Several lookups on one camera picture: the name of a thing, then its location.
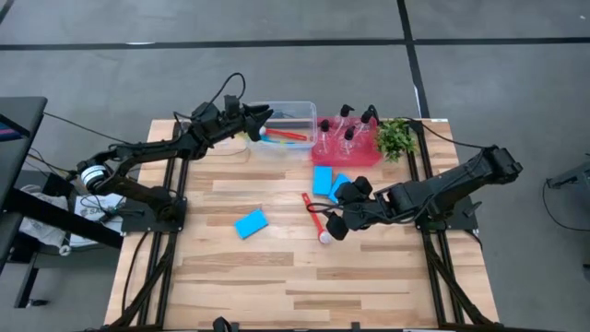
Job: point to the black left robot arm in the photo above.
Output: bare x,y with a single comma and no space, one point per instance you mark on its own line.
147,148

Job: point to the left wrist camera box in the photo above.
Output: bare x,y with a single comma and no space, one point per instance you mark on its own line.
232,105

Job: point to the green artificial plant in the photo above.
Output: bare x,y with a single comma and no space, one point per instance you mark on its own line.
394,138

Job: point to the green brush yellow bristles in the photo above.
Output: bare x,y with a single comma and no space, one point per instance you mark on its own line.
289,143

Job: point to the clear plastic bin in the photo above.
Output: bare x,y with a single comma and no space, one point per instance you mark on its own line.
299,115

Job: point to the red brush white bristles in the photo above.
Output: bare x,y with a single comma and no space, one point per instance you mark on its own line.
286,134
325,237

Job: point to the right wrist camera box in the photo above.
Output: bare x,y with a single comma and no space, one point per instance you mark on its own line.
346,193

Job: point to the white printed bag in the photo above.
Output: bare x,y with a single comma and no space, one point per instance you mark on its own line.
97,211

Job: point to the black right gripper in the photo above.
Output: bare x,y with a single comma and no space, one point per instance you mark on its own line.
362,213

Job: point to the grey stand base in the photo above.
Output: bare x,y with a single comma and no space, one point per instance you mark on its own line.
576,177

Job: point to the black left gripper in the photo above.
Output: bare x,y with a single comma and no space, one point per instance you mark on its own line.
232,122

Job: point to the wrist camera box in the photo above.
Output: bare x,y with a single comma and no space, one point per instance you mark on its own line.
346,193
232,105

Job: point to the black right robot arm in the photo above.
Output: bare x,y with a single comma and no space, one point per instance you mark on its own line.
461,180

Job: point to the white plastic bag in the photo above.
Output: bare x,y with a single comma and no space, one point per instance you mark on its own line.
41,233

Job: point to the black desk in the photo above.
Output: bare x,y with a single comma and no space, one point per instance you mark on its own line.
32,152

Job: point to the blue sponge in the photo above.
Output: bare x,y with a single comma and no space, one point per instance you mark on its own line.
251,223
338,184
322,181

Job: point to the black aluminium table frame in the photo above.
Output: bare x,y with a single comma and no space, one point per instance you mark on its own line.
433,124

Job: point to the blue brush white bristles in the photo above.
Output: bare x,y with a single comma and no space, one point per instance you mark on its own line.
273,139

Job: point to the clear pump bottle black top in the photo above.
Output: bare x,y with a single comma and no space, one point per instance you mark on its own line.
366,116
349,133
325,125
345,110

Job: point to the red plastic tray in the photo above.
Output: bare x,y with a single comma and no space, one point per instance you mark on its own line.
364,157

